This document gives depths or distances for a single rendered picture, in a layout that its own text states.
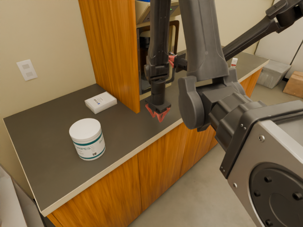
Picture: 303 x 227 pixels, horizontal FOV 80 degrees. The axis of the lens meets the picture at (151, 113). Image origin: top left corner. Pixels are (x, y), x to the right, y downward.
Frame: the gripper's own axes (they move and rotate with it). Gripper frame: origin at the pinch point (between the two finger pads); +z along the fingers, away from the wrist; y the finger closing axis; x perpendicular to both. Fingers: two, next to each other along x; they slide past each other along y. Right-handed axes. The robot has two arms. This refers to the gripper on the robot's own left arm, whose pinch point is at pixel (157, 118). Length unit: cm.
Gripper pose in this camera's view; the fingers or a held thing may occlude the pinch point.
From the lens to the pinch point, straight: 82.1
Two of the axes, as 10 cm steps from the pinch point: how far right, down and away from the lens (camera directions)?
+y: -6.7, -4.7, 5.8
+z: 0.0, 7.8, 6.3
